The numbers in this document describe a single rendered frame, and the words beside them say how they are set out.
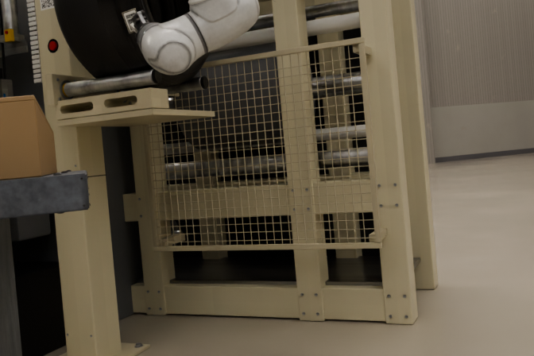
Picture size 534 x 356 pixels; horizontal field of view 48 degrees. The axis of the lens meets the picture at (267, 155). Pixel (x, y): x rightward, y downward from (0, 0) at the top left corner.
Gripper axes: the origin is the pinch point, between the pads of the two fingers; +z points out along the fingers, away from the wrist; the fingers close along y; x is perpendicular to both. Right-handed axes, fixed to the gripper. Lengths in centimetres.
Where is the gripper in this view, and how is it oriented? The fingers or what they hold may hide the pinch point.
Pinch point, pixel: (137, 26)
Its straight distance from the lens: 174.4
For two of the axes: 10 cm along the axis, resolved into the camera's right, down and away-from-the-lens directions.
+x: 8.8, -4.2, 2.3
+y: 2.8, 8.4, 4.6
